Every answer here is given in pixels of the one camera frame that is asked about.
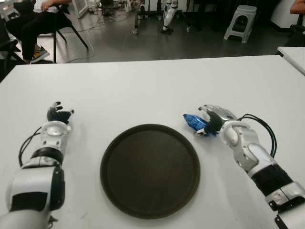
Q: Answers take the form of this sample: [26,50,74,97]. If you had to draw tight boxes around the round dark brown tray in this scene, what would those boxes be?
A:
[100,123,201,219]

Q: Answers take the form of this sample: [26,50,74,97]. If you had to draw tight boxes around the neighbouring white table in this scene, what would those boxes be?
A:
[277,46,305,77]

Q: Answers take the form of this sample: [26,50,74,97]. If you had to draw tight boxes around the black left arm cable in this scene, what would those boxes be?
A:
[18,126,42,167]

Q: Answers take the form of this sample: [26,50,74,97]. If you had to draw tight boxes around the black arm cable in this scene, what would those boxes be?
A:
[18,126,42,167]
[235,114,278,158]

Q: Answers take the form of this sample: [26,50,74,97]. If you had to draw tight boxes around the blue Oreo cookie packet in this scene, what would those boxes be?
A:
[183,114,219,138]

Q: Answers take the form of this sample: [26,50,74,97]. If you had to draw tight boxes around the white rectangular frame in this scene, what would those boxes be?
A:
[71,0,88,19]

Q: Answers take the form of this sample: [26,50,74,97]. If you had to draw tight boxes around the grey plastic stool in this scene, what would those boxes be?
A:
[223,4,258,43]

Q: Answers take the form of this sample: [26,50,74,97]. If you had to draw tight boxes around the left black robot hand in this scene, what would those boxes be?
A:
[46,101,75,125]

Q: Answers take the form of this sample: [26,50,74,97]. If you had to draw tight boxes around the black metal frame chair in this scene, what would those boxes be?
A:
[35,0,89,63]

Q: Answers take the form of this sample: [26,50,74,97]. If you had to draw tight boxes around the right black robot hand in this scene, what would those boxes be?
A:
[193,104,239,138]

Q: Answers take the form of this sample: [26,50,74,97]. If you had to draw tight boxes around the white floor cable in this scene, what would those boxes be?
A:
[63,9,124,64]

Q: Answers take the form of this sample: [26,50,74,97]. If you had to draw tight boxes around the black office chair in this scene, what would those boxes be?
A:
[285,23,305,47]

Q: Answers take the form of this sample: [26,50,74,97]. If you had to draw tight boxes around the white humanoid robot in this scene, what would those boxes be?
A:
[161,0,179,34]

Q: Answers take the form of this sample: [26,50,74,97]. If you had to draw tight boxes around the black wheeled gantry frame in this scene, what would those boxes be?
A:
[131,0,192,34]

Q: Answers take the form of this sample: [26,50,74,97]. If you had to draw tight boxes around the black armrest chair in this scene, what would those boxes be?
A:
[0,16,27,81]

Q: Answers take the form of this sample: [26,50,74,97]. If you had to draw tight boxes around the person in black trousers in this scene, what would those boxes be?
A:
[6,0,72,64]

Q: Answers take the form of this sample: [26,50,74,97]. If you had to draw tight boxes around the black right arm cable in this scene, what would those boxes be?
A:
[235,114,278,158]

